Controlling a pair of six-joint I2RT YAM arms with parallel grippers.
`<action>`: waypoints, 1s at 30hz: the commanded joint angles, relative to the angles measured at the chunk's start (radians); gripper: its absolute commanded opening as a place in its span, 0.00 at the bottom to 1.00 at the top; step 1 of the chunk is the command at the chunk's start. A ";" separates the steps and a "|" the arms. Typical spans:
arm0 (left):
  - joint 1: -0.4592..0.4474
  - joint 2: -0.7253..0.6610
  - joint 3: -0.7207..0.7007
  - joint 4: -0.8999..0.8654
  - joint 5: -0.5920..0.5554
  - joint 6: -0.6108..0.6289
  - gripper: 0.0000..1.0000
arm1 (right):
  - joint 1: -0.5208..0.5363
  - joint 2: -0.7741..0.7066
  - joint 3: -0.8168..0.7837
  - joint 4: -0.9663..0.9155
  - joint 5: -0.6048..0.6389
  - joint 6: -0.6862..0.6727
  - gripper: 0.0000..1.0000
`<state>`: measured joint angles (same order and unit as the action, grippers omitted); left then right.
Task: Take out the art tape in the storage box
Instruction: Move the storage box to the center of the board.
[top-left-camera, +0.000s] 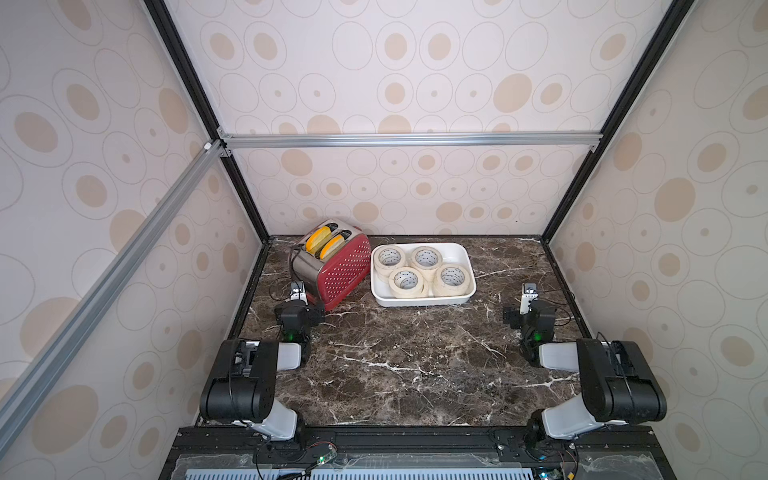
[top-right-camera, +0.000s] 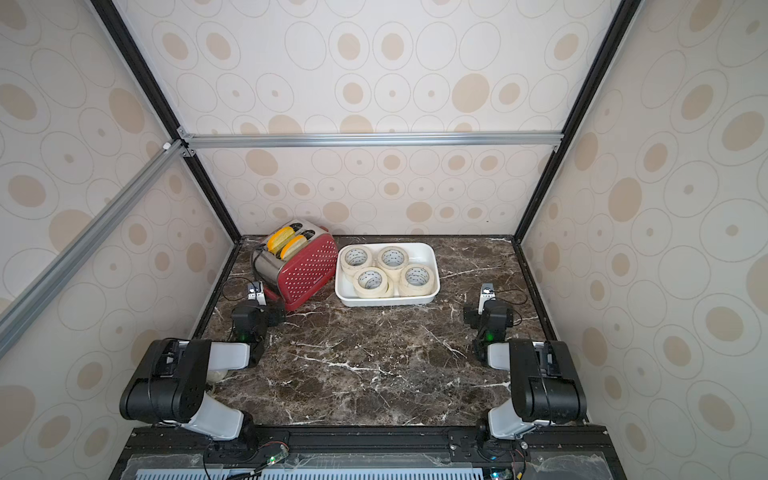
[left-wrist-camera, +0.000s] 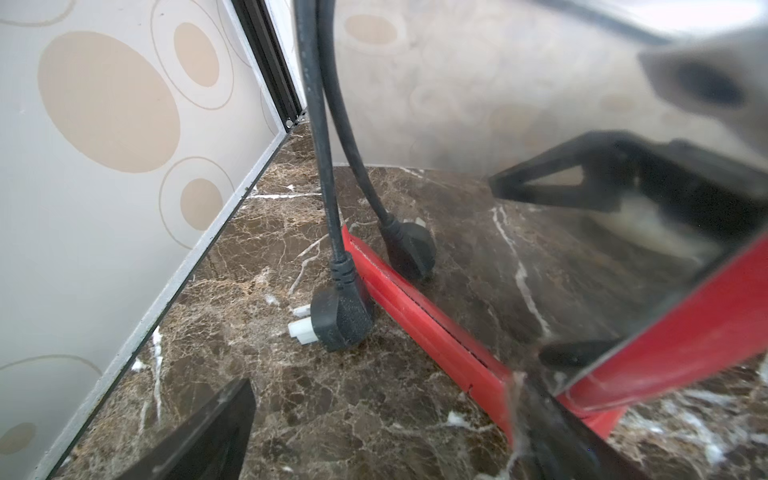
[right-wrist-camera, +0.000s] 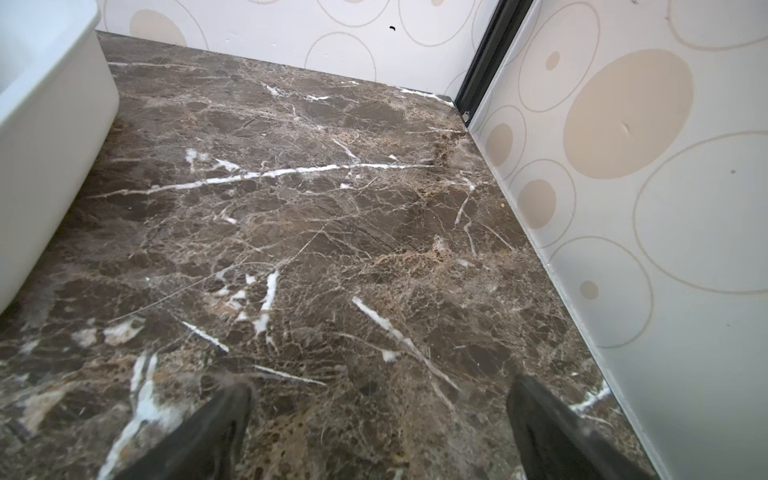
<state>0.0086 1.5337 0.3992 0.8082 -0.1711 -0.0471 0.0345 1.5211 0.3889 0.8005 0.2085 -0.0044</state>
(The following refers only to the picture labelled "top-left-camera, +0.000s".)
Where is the yellow toast slice left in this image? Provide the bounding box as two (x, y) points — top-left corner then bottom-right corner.
(304, 225), (333, 255)

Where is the red polka-dot toaster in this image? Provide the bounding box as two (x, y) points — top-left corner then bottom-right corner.
(289, 218), (372, 313)

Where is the horizontal aluminium frame bar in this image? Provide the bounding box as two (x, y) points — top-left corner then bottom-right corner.
(223, 131), (603, 149)

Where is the white plastic storage box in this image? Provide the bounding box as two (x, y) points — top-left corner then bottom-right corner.
(370, 242), (476, 307)

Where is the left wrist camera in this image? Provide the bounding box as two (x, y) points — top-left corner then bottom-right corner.
(289, 281), (308, 304)

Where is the masking tape roll four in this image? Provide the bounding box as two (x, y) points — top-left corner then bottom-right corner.
(432, 264), (471, 297)

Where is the masking tape roll one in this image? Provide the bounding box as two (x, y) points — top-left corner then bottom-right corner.
(372, 245), (407, 282)

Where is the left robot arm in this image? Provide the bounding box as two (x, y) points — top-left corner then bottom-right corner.
(200, 299), (324, 441)

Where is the diagonal aluminium frame bar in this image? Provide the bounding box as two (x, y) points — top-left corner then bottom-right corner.
(1, 140), (224, 455)

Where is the masking tape roll three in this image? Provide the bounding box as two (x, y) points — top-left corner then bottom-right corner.
(388, 267), (428, 299)

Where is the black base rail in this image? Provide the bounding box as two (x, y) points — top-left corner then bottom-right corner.
(159, 425), (675, 479)

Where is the yellow toast slice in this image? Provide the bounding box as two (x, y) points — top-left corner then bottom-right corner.
(317, 234), (346, 261)
(304, 225), (333, 255)

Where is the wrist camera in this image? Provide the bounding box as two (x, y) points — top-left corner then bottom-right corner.
(519, 283), (539, 315)
(289, 281), (308, 304)

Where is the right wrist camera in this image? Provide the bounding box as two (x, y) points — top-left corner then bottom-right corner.
(519, 283), (539, 315)

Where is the yellow toast slice right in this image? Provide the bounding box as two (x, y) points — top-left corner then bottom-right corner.
(317, 234), (346, 261)

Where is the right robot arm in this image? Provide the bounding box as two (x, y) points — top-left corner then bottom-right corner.
(503, 299), (667, 448)

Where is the masking tape roll two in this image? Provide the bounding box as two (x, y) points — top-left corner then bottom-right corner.
(408, 246), (443, 282)

